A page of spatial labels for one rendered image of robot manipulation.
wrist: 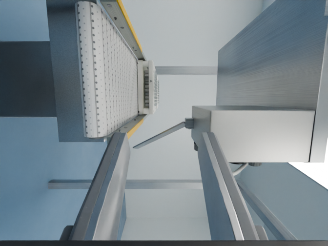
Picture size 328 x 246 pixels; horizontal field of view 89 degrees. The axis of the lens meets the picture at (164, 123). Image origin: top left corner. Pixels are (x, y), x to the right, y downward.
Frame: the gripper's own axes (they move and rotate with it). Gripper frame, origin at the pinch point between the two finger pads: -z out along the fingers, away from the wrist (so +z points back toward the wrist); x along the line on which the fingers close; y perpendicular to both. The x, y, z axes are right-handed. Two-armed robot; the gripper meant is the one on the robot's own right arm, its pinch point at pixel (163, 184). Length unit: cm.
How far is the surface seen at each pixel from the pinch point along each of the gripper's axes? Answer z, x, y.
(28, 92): -35, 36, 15
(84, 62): -27.3, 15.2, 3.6
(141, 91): -63, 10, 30
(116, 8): -35.1, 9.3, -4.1
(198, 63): -341, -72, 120
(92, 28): -30.8, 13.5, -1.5
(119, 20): -39.5, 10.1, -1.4
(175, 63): -341, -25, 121
